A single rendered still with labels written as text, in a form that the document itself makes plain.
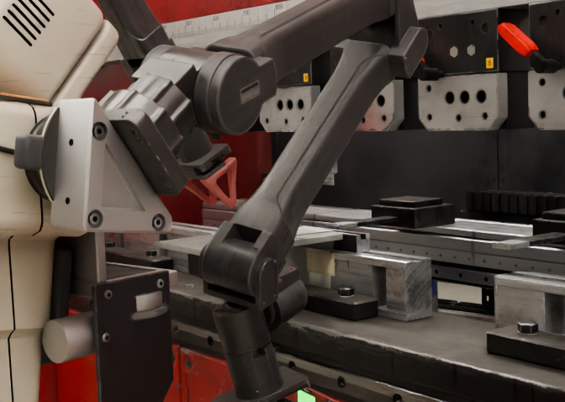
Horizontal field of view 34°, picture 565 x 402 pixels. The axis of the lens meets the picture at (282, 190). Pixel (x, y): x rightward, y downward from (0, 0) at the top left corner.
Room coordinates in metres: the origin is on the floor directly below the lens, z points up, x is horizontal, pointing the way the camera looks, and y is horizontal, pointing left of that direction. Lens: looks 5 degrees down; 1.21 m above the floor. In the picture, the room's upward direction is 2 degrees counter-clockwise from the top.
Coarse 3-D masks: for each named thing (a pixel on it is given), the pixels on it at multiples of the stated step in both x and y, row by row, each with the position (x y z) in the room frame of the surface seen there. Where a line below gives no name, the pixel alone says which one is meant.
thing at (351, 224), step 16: (384, 208) 1.78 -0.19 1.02; (400, 208) 1.75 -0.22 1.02; (416, 208) 1.73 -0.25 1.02; (432, 208) 1.74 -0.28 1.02; (448, 208) 1.77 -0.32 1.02; (336, 224) 1.67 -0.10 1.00; (352, 224) 1.68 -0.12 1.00; (368, 224) 1.70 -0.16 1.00; (384, 224) 1.78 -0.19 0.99; (400, 224) 1.74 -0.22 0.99; (416, 224) 1.72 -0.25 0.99; (432, 224) 1.74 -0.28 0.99; (448, 224) 1.77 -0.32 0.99
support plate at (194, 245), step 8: (328, 232) 1.60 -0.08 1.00; (168, 240) 1.57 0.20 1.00; (176, 240) 1.57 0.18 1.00; (184, 240) 1.56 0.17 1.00; (192, 240) 1.56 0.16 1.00; (200, 240) 1.56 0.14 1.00; (208, 240) 1.55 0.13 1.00; (296, 240) 1.52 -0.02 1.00; (304, 240) 1.52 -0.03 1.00; (312, 240) 1.53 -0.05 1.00; (320, 240) 1.55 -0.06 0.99; (328, 240) 1.56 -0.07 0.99; (336, 240) 1.57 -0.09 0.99; (168, 248) 1.52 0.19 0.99; (176, 248) 1.50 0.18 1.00; (184, 248) 1.48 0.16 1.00; (192, 248) 1.47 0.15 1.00; (200, 248) 1.46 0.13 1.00
